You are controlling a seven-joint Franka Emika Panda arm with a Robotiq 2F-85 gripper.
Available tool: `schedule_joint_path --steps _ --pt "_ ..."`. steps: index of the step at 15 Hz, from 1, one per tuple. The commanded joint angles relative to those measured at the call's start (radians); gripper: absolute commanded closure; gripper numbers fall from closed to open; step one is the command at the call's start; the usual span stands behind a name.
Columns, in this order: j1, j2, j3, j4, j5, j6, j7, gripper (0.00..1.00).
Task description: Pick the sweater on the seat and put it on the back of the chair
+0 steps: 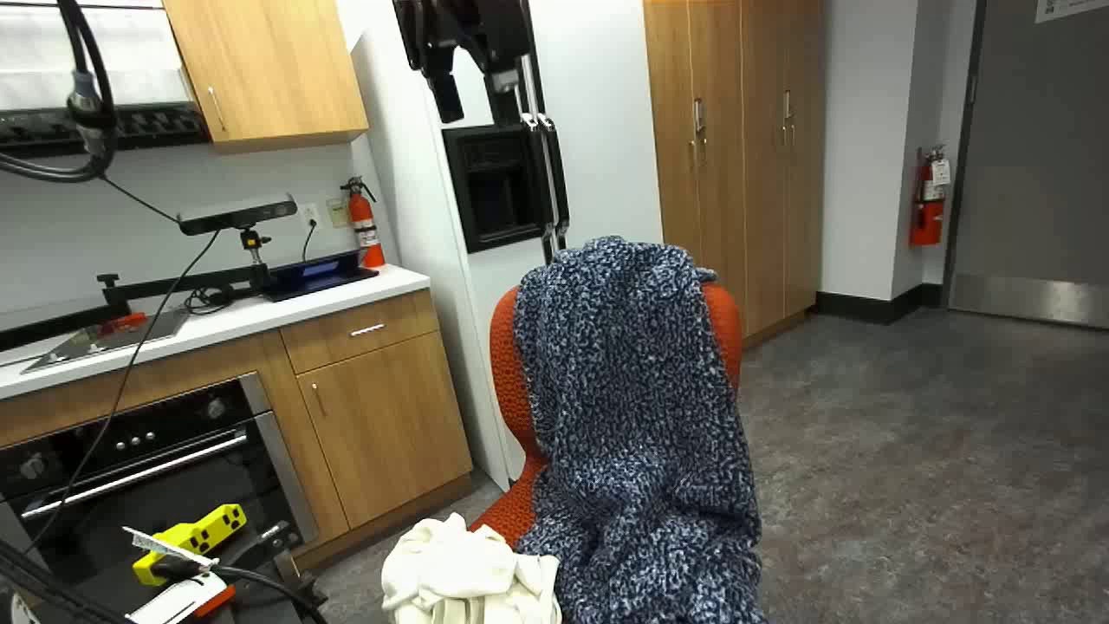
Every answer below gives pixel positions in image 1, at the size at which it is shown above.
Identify black built-in oven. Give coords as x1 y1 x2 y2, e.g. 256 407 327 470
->
0 374 314 624

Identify tall wooden cabinets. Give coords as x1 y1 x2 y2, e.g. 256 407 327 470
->
640 0 827 342

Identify wooden lower cabinet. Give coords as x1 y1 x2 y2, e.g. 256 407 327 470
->
276 288 478 546

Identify orange chair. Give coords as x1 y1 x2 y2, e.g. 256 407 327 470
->
478 285 745 544

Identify blue speckled knit blanket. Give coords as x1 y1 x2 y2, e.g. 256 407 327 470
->
513 234 767 624

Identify grey door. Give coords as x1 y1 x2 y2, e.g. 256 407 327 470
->
945 0 1109 329

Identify red wall fire extinguisher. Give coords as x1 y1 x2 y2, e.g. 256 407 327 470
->
906 149 948 250

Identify wooden cabinet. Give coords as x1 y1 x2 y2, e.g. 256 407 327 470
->
276 288 478 546
161 0 366 149

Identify blue tray on counter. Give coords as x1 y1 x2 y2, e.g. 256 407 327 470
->
263 251 364 302

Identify cream white knit sweater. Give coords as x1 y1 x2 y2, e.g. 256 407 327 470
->
381 513 562 624

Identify red fire extinguisher on counter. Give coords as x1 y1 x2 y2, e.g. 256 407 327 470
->
339 177 385 275

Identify yellow plug block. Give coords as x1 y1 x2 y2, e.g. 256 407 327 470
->
131 503 248 588

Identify wooden upper cabinet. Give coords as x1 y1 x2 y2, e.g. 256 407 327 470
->
161 0 366 149

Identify black camera on stand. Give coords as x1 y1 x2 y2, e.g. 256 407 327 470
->
178 197 299 264

